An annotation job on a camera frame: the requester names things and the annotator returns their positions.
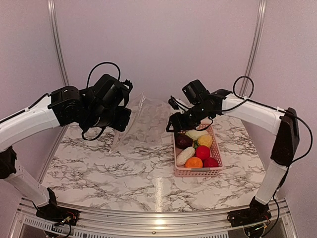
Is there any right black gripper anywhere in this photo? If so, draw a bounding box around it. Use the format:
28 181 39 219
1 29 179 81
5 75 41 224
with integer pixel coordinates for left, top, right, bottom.
166 102 212 133

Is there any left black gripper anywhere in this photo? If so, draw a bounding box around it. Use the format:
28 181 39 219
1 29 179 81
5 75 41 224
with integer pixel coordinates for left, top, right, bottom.
84 106 132 131

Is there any dark maroon toy food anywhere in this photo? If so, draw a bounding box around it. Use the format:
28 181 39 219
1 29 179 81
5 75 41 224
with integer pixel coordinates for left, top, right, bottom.
175 134 194 150

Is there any clear zip top bag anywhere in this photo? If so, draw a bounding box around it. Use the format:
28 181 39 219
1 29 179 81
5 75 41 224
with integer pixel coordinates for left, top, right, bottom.
109 92 171 154

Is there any pink plastic basket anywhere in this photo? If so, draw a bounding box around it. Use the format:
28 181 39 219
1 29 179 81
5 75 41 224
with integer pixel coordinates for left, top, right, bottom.
173 123 223 177

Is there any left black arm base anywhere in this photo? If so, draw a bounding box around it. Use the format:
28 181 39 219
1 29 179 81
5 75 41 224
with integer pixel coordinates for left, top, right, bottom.
36 204 79 226

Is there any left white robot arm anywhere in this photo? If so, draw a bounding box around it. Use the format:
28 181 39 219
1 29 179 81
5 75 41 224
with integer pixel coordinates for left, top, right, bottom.
0 81 132 221

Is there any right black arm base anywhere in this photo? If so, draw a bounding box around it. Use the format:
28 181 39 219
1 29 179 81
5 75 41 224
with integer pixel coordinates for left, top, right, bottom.
227 208 272 227

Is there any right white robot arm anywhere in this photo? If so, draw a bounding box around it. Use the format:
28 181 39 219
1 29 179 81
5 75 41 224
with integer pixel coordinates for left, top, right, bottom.
166 89 299 222

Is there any white long toy vegetable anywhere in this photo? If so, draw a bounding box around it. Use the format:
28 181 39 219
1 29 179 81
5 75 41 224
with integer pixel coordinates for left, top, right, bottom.
185 130 209 140

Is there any white toy bun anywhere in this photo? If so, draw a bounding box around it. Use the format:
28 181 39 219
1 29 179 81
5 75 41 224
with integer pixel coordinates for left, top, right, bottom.
176 147 196 166

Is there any yellow toy fruit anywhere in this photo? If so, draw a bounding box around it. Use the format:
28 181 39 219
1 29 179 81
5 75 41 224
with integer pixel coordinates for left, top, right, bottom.
197 134 213 147

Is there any bright red toy fruit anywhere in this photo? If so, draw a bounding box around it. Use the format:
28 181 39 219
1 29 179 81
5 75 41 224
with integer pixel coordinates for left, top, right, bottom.
195 145 211 161

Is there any orange toy fruit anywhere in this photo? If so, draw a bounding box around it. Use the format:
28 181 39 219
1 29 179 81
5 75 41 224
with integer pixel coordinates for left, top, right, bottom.
185 157 204 168

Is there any dark red toy fruit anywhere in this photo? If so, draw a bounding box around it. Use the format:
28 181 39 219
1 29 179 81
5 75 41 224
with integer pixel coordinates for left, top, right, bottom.
203 157 219 168

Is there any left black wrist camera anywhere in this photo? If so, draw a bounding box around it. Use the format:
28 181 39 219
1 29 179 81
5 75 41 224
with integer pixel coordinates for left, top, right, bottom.
93 74 133 109

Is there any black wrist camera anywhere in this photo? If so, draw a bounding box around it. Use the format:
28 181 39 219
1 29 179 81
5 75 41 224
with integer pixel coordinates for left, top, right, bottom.
93 74 133 109
182 79 210 105

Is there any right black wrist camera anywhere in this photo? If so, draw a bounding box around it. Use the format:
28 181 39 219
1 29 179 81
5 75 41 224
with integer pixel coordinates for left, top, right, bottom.
182 79 210 105

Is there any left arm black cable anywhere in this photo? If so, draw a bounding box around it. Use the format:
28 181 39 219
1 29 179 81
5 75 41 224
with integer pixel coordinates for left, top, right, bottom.
81 61 122 141

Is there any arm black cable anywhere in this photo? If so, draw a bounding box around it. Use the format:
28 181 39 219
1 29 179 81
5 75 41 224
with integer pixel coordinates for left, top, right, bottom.
232 75 313 162
81 61 122 141

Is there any left aluminium frame post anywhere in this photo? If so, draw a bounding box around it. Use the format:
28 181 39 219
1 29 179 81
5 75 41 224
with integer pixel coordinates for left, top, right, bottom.
47 0 69 86

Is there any aluminium frame post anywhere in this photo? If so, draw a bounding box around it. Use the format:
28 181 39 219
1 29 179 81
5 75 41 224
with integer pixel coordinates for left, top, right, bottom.
244 0 267 77
47 0 69 86

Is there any front aluminium frame rail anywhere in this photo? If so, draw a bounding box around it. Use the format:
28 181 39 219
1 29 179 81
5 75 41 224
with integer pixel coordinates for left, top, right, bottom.
9 195 298 238

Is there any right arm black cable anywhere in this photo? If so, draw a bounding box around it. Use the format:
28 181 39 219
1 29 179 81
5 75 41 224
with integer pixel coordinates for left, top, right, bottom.
232 75 313 162

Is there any right aluminium frame post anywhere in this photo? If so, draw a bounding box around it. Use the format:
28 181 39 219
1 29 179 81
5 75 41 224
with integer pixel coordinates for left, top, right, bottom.
244 0 267 77

